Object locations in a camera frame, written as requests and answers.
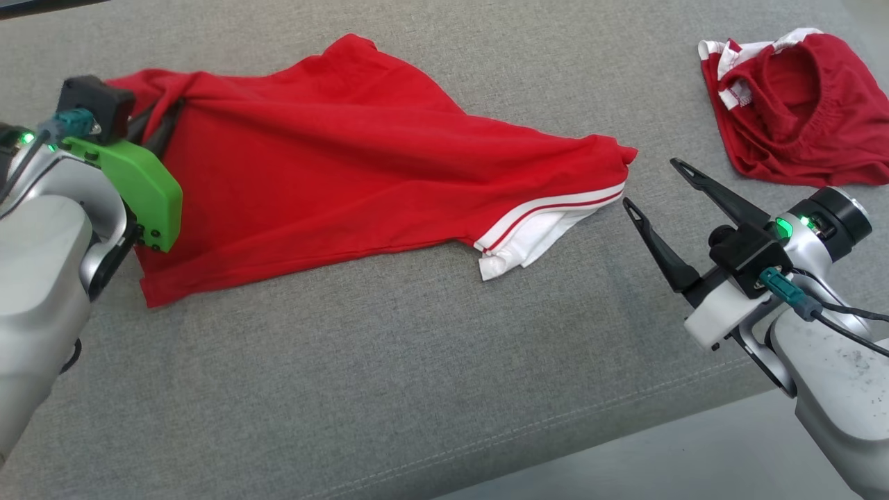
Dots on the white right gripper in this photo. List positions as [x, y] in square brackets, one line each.
[719, 316]

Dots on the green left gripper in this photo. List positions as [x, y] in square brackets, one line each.
[149, 194]

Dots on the red shorts with white trim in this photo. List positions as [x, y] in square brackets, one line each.
[819, 132]

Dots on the red shirt with white sleeves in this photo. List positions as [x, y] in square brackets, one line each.
[333, 160]

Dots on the grey fabric sofa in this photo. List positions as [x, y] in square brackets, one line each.
[417, 382]

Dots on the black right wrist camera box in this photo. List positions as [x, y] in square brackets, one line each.
[750, 257]

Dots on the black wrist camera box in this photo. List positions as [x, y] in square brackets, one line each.
[750, 257]
[94, 104]

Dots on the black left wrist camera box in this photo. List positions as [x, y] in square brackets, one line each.
[94, 104]

